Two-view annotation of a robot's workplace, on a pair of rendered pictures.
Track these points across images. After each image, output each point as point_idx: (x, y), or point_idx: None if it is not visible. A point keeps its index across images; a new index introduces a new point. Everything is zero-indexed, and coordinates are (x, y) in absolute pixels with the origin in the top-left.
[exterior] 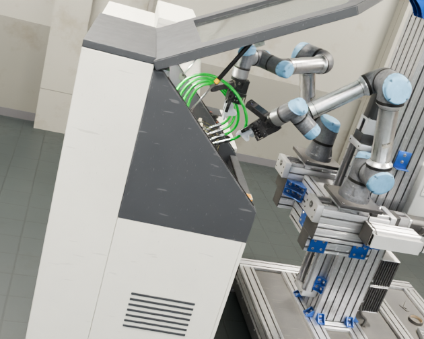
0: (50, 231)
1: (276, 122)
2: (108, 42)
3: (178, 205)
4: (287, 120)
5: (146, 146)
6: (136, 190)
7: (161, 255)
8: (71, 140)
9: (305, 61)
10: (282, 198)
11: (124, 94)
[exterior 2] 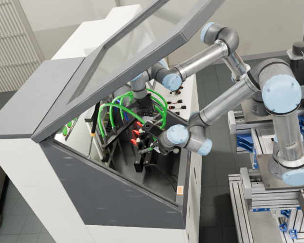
0: (52, 234)
1: (167, 146)
2: (2, 126)
3: (118, 215)
4: (174, 145)
5: (71, 187)
6: (85, 210)
7: (128, 239)
8: (24, 192)
9: (197, 60)
10: (238, 147)
11: (32, 161)
